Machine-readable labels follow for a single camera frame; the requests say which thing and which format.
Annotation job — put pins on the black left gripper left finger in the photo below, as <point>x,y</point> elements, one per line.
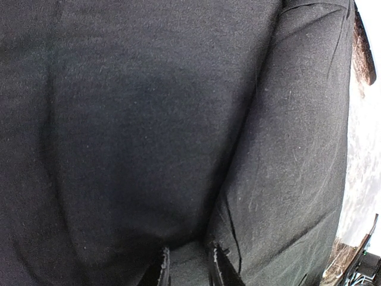
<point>158,273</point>

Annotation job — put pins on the black long sleeve shirt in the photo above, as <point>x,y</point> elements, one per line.
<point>130,126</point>

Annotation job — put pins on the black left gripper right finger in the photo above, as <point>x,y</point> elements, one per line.
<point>221,271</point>

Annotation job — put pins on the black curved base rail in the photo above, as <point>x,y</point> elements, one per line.
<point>364,268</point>

